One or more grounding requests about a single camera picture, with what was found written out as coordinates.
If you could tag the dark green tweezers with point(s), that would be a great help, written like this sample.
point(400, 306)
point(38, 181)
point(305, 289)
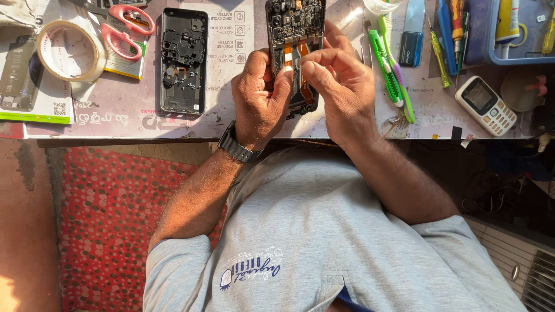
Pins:
point(463, 47)

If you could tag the person's right hand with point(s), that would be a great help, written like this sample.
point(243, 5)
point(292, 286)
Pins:
point(347, 99)

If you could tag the black phone battery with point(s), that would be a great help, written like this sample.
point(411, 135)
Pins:
point(17, 78)

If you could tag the roll of clear tape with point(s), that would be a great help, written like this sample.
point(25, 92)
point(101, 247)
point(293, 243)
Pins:
point(93, 65)

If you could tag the white yellow battery box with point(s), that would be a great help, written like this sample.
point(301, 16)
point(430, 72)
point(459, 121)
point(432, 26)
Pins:
point(125, 67)

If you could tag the beige cloth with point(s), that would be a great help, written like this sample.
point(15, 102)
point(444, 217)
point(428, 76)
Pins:
point(17, 11)

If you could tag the white keypad phone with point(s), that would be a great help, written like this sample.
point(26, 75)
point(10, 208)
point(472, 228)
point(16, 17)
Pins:
point(488, 106)

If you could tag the red yellow screwdriver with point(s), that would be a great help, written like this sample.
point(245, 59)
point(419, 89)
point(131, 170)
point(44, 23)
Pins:
point(457, 24)

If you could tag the black wrist watch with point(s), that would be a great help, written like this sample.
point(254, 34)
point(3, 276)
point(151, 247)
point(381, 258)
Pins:
point(236, 145)

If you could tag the blue plastic pry tool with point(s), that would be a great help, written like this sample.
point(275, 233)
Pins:
point(445, 39)

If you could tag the smartphone with circuit board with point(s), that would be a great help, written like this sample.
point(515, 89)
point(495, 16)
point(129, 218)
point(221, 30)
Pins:
point(295, 26)

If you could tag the person's left hand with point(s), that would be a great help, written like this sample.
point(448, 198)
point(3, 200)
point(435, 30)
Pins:
point(256, 108)

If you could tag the blue plastic tray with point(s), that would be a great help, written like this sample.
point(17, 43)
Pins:
point(481, 30)

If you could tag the white ribbed appliance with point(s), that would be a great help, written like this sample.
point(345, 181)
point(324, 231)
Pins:
point(520, 268)

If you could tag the white plug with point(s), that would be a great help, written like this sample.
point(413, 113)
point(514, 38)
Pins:
point(544, 142)

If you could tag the red dotted floor mat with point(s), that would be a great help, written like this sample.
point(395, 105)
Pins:
point(108, 225)

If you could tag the black phone middle frame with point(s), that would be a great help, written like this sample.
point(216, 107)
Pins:
point(184, 65)

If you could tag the clear plastic cup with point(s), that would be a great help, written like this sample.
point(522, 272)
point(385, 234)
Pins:
point(381, 6)

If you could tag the yellow white glue tube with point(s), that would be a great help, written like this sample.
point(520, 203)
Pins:
point(506, 24)

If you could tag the white green battery package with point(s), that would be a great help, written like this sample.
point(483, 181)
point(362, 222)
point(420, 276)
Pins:
point(52, 102)

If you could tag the green purple toothbrush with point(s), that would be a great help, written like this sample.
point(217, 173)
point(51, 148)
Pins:
point(399, 76)

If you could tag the grey t-shirt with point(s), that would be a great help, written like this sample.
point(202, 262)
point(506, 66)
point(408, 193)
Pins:
point(312, 242)

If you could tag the printed work mat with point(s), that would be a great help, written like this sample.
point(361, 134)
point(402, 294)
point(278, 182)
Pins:
point(130, 112)

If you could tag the green utility cutter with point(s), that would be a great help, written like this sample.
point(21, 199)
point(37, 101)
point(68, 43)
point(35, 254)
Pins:
point(383, 65)

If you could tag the round grey container lid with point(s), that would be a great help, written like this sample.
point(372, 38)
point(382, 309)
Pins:
point(518, 93)

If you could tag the green yellow small screwdriver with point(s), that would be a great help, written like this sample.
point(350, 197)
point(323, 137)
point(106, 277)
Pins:
point(440, 60)

